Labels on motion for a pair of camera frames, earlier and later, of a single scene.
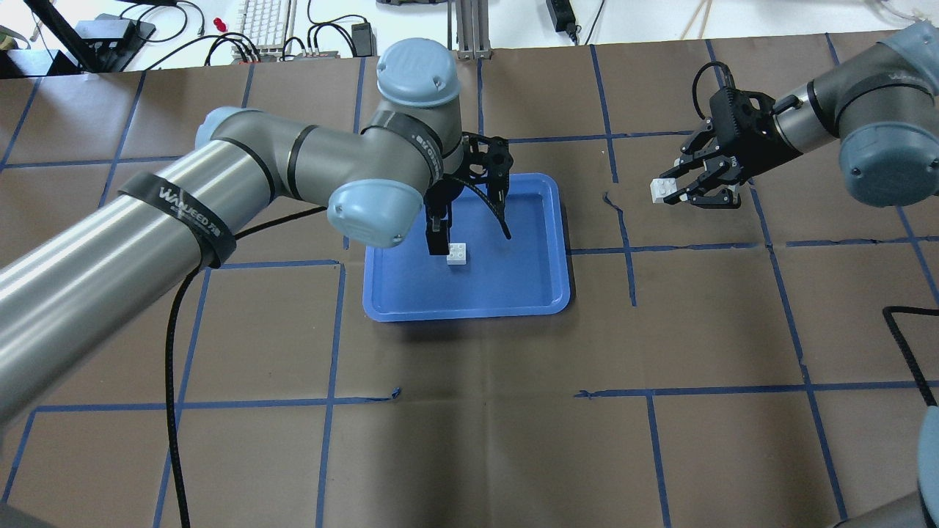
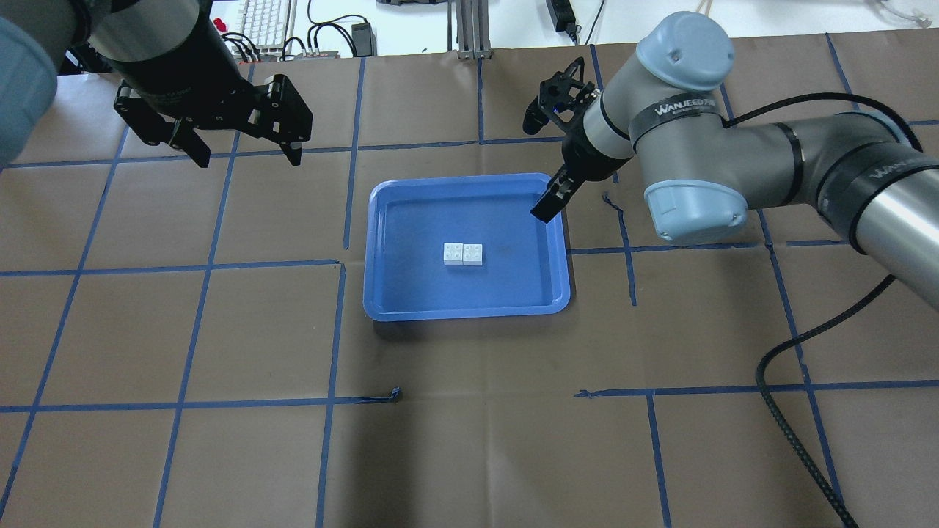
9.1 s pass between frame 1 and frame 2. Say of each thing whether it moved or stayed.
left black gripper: moved
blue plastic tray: stayed
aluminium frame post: stayed
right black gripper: moved
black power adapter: stayed
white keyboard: stayed
